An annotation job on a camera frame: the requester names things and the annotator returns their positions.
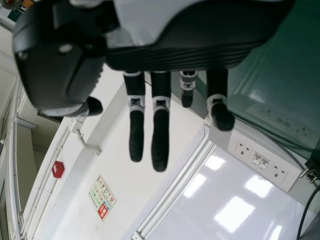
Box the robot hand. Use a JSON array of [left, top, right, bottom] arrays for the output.
[[12, 0, 295, 173]]

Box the white socket strip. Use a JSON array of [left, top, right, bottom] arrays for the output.
[[226, 129, 301, 193]]

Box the safety sign poster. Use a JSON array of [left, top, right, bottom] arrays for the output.
[[87, 173, 118, 221]]

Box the red fire alarm box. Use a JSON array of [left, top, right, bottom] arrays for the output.
[[51, 161, 66, 179]]

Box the white cable duct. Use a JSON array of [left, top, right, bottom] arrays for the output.
[[133, 124, 217, 240]]

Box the black cable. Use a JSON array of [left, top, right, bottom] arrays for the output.
[[296, 183, 320, 240]]

